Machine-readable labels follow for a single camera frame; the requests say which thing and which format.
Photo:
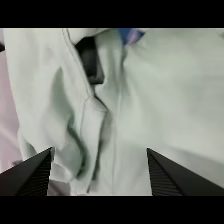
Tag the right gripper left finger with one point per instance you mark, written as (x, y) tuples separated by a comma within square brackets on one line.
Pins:
[(30, 178)]

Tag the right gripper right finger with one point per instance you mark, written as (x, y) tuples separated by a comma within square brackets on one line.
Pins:
[(176, 178)]

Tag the pale green shirt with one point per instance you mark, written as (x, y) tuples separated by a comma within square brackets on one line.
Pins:
[(156, 100)]

